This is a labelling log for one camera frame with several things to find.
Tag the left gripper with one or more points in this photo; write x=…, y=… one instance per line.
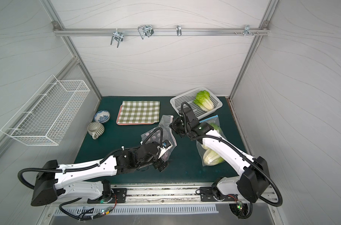
x=161, y=157

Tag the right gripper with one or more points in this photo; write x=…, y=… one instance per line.
x=179, y=126

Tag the pink-dotted zipper bag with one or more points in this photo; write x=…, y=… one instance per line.
x=164, y=124

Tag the chinese cabbage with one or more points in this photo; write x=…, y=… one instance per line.
x=203, y=101
x=216, y=127
x=211, y=158

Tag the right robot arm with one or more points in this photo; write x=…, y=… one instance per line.
x=251, y=182

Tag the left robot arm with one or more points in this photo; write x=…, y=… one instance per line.
x=56, y=181

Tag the white plastic basket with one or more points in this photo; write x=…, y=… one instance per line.
x=189, y=97

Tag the grey striped mug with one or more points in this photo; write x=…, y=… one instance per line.
x=95, y=129

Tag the green checkered cloth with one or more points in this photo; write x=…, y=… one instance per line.
x=141, y=111

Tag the blue floral bowl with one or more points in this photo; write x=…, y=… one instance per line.
x=102, y=116

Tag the white vented strip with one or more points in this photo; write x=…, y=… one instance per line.
x=176, y=209

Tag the metal hook small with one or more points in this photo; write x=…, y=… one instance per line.
x=178, y=30

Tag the metal hook clamp middle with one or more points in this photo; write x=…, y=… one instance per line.
x=145, y=31

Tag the metal hook clamp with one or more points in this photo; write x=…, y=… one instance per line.
x=117, y=37
x=145, y=31

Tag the metal hook clamp left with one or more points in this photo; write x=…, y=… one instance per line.
x=117, y=37

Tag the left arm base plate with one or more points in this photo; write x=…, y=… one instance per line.
x=115, y=195

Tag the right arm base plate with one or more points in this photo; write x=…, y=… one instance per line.
x=208, y=194

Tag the white wire wall basket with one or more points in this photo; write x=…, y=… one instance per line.
x=45, y=118

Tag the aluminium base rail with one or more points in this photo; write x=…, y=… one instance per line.
x=137, y=194

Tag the metal bracket right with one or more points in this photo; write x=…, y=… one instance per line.
x=246, y=32

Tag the aluminium top rail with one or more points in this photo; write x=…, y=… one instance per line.
x=166, y=32

